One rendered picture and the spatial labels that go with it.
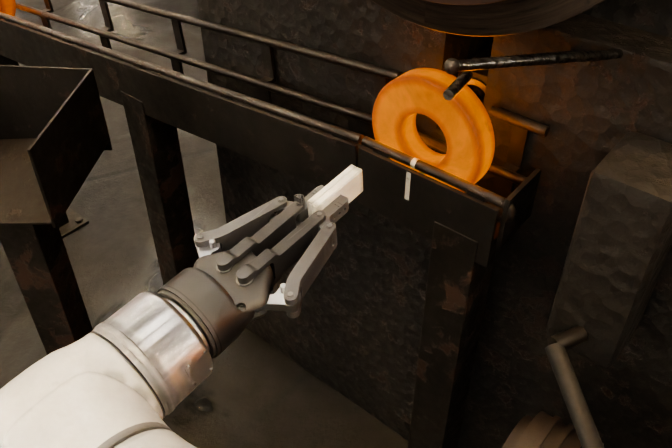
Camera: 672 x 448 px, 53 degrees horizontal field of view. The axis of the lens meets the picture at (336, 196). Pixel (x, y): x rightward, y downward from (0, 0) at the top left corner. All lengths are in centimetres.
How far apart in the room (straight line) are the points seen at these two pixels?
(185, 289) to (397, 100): 35
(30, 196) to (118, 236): 87
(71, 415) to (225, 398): 96
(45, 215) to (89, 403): 48
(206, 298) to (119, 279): 117
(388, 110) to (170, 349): 40
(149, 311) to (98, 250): 127
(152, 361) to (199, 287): 7
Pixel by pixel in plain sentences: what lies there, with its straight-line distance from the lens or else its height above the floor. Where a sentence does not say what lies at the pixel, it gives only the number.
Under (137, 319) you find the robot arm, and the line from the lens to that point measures 55.
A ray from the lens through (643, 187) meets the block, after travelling 67.
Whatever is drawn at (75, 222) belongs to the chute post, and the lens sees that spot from 192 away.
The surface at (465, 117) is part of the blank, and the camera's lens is 74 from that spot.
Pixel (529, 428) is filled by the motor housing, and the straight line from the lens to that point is 79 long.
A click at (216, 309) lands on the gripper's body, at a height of 76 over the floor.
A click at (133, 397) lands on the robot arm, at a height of 76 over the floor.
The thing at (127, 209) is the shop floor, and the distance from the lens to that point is 193.
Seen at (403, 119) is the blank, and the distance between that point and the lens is 80.
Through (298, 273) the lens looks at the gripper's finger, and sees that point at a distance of 59.
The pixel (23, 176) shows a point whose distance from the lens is 105.
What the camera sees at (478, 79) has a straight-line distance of 86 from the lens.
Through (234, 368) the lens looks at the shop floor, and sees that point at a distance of 149.
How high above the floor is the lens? 117
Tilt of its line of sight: 38 degrees down
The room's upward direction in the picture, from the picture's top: straight up
